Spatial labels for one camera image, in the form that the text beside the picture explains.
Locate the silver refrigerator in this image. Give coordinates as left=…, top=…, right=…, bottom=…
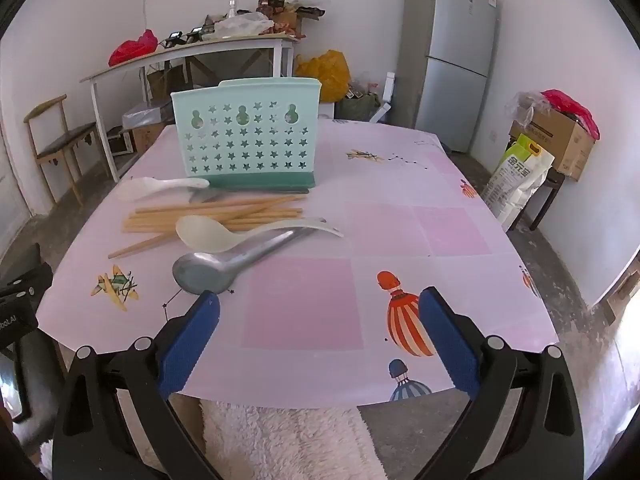
left=397, top=0, right=499, bottom=154

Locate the red plastic bag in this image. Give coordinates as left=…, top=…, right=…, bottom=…
left=108, top=29, right=158, bottom=67
left=541, top=89, right=600, bottom=141

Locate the wooden chair dark seat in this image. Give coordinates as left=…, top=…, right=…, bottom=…
left=24, top=94, right=108, bottom=206

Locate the white plastic bag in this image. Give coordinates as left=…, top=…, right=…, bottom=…
left=214, top=11, right=275, bottom=39

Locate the large metal spoon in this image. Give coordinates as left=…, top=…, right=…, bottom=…
left=172, top=227, right=311, bottom=295

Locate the dark wooden stool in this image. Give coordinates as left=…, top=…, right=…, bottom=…
left=525, top=167, right=566, bottom=231

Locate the mint green utensil holder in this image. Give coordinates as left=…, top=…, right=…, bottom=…
left=171, top=78, right=321, bottom=194

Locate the open cluttered cardboard box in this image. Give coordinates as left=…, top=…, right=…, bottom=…
left=272, top=6, right=326, bottom=38

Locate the white plastic rice spoon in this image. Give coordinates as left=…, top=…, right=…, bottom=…
left=175, top=215, right=345, bottom=254

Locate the pink printed tablecloth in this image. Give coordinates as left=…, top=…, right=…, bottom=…
left=37, top=119, right=559, bottom=407

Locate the white side table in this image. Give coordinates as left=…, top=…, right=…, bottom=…
left=80, top=35, right=301, bottom=183

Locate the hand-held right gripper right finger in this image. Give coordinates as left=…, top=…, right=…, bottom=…
left=400, top=286, right=586, bottom=480

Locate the pile of wooden chopsticks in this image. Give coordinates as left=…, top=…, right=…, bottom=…
left=107, top=194, right=307, bottom=260

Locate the small white spoon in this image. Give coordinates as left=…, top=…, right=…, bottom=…
left=116, top=176, right=210, bottom=203

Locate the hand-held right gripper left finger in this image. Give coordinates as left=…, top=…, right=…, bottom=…
left=51, top=290, right=236, bottom=480

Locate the large cardboard box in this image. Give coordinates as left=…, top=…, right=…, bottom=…
left=509, top=105, right=596, bottom=182

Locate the clear plastic wrap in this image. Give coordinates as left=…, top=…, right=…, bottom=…
left=506, top=91, right=546, bottom=126

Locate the white green rice bag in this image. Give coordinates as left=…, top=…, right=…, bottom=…
left=481, top=133, right=556, bottom=232

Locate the white fluffy cloth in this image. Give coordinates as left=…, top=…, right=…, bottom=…
left=200, top=400, right=388, bottom=480

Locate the dark green bag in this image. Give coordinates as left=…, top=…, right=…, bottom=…
left=336, top=91, right=381, bottom=122

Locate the foil covered foam box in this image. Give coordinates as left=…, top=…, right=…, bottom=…
left=122, top=102, right=173, bottom=128

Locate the yellow plastic bag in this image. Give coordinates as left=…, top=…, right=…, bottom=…
left=294, top=50, right=352, bottom=103

